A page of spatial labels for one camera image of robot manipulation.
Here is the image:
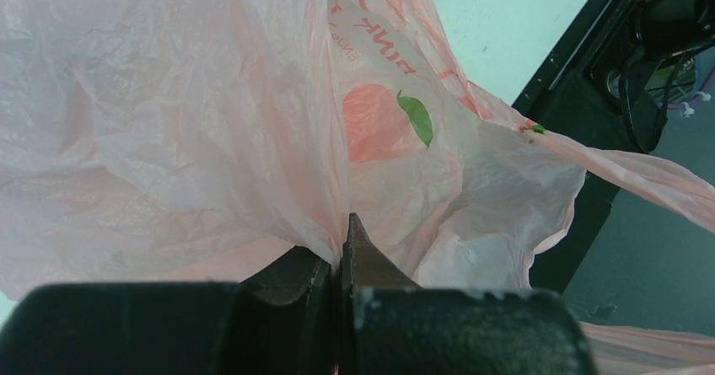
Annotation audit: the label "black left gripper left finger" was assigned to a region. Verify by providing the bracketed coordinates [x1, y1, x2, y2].
[1, 247, 334, 374]

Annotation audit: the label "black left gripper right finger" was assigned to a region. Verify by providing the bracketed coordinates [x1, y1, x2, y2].
[339, 214, 597, 374]

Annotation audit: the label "pink plastic bag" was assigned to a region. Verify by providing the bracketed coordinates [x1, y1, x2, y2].
[1, 0, 714, 374]

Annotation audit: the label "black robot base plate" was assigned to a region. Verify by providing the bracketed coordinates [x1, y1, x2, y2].
[513, 0, 647, 293]

